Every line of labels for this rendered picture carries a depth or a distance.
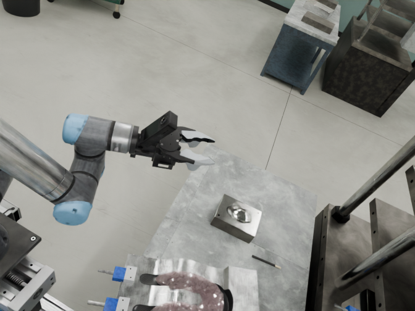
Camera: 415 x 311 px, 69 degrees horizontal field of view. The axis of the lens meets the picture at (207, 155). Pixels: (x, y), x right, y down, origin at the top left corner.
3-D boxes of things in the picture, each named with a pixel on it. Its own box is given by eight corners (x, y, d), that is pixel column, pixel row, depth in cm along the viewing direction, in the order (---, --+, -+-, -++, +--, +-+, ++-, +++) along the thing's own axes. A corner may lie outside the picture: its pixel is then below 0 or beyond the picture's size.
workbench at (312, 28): (258, 75, 428) (287, 12, 367) (281, 33, 565) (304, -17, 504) (304, 96, 423) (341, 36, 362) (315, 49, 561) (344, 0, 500)
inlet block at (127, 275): (95, 280, 108) (96, 274, 104) (99, 266, 112) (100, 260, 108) (132, 286, 110) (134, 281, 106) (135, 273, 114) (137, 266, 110)
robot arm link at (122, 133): (117, 114, 74) (110, 140, 69) (136, 118, 75) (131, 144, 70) (115, 133, 79) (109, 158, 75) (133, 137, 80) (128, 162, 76)
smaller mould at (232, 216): (209, 224, 141) (214, 216, 136) (220, 201, 152) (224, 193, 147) (249, 244, 140) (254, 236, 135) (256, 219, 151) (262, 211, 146)
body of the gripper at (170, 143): (176, 148, 84) (132, 139, 81) (183, 128, 77) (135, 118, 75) (174, 171, 80) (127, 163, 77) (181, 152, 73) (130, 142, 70)
